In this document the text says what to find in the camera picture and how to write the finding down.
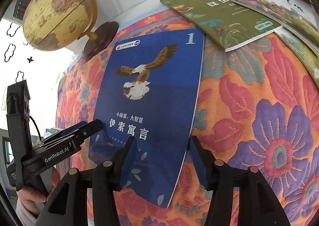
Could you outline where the olive green insect book 04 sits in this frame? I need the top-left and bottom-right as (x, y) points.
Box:
(160, 0), (282, 52)

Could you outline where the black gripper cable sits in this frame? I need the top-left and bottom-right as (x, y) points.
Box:
(28, 115), (43, 142)

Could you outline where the large blue book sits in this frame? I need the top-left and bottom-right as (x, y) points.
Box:
(89, 29), (204, 208)

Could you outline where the pink left sleeve forearm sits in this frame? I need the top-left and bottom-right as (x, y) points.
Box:
(16, 200), (37, 226)

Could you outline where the floral orange table mat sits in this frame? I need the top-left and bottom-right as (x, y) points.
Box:
(55, 10), (318, 225)

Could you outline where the antique yellow globe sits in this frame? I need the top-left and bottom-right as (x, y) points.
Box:
(23, 0), (119, 61)

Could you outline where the left hand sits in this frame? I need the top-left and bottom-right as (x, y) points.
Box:
(17, 167), (61, 216)

